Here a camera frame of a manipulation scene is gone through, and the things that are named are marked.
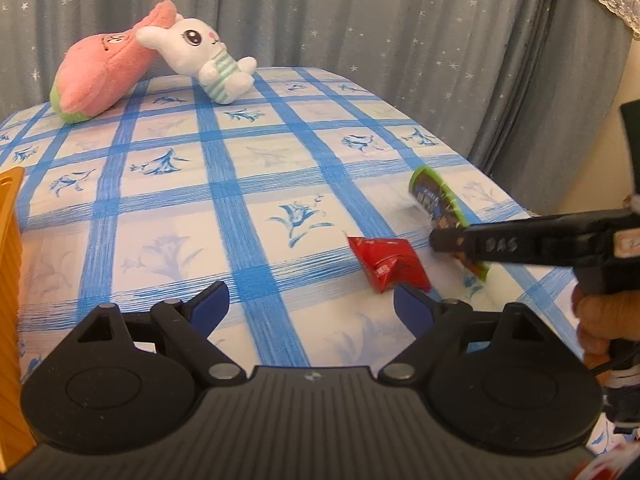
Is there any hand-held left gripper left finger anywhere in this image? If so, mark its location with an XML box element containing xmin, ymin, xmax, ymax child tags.
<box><xmin>75</xmin><ymin>281</ymin><xmax>247</xmax><ymax>383</ymax></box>

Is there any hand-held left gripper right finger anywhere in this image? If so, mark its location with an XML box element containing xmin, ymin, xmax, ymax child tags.
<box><xmin>379</xmin><ymin>285</ymin><xmax>543</xmax><ymax>382</ymax></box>

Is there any white rabbit plush toy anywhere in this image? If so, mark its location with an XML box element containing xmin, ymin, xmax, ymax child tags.
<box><xmin>136</xmin><ymin>17</ymin><xmax>258</xmax><ymax>106</ymax></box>

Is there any plain red snack packet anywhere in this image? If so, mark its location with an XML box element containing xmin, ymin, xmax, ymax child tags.
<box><xmin>346</xmin><ymin>236</ymin><xmax>432</xmax><ymax>293</ymax></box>

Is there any long green snack packet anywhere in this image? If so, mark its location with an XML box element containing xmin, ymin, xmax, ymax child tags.
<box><xmin>408</xmin><ymin>166</ymin><xmax>492</xmax><ymax>281</ymax></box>

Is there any person's right hand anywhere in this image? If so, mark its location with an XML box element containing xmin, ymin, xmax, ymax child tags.
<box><xmin>571</xmin><ymin>287</ymin><xmax>640</xmax><ymax>362</ymax></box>

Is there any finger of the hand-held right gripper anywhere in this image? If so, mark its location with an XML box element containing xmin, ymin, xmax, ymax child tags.
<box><xmin>430</xmin><ymin>212</ymin><xmax>621</xmax><ymax>267</ymax></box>

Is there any pink plush toy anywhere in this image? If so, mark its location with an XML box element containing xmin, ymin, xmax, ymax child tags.
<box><xmin>49</xmin><ymin>1</ymin><xmax>183</xmax><ymax>125</ymax></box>

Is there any red packet with white print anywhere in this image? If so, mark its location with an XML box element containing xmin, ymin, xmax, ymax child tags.
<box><xmin>570</xmin><ymin>440</ymin><xmax>640</xmax><ymax>480</ymax></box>

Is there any grey star-patterned curtain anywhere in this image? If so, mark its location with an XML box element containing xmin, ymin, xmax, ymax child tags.
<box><xmin>0</xmin><ymin>0</ymin><xmax>636</xmax><ymax>221</ymax></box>

